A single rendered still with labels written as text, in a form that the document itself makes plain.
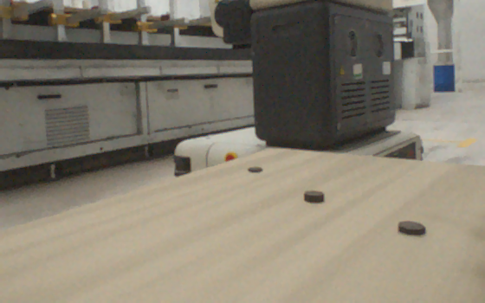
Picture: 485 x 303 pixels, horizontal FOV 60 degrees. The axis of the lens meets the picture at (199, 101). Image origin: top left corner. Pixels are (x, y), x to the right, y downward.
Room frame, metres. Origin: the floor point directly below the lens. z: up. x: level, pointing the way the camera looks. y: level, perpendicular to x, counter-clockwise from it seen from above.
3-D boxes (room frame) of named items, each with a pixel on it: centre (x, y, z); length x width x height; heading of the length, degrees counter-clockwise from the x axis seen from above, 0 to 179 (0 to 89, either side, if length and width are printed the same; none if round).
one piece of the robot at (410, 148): (1.23, -0.59, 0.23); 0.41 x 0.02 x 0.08; 137
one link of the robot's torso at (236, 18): (1.51, -0.17, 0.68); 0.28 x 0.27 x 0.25; 137
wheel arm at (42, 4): (1.75, 0.72, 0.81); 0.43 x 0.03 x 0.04; 47
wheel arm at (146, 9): (2.11, 0.38, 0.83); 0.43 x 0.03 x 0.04; 47
